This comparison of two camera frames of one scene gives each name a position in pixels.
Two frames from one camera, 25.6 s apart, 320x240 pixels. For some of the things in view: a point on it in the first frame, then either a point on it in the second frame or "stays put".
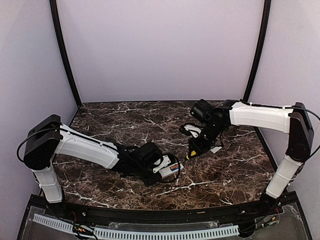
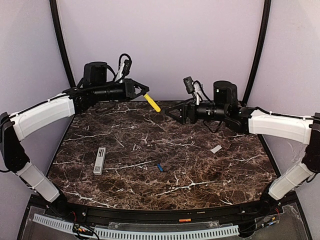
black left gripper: x=152 y=178 to x=129 y=88
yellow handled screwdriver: x=192 y=153 to x=152 y=103
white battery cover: x=215 y=149 stays put
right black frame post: x=262 y=47 stays put
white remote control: x=167 y=171 to x=99 y=161
